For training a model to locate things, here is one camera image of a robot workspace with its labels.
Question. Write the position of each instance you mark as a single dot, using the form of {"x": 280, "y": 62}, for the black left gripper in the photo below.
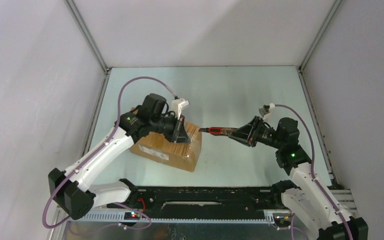
{"x": 181, "y": 135}

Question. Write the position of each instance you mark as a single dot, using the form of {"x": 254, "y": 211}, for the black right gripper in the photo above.
{"x": 247, "y": 135}

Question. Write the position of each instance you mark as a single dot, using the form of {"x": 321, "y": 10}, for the brown cardboard express box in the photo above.
{"x": 183, "y": 156}

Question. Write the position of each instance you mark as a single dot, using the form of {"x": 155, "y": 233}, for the red black utility knife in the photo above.
{"x": 217, "y": 131}

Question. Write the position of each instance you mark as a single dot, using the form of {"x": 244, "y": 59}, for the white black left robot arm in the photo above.
{"x": 73, "y": 189}

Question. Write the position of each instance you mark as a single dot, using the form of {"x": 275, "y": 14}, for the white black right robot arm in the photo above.
{"x": 308, "y": 198}

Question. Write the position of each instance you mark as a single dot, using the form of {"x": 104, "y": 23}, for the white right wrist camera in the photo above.
{"x": 266, "y": 111}

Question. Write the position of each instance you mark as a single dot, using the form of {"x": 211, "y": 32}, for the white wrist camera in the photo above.
{"x": 178, "y": 105}
{"x": 266, "y": 111}

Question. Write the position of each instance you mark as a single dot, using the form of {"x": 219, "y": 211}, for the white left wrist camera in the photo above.
{"x": 178, "y": 105}

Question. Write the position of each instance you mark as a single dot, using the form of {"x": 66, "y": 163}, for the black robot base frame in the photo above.
{"x": 200, "y": 205}

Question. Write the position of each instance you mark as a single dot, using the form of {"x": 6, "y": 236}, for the aluminium left corner post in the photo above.
{"x": 86, "y": 33}

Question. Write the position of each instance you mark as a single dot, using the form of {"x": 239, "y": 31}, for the aluminium corner post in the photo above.
{"x": 320, "y": 33}
{"x": 86, "y": 33}

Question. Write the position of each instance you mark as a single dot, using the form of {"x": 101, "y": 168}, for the aluminium right corner post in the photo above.
{"x": 320, "y": 33}

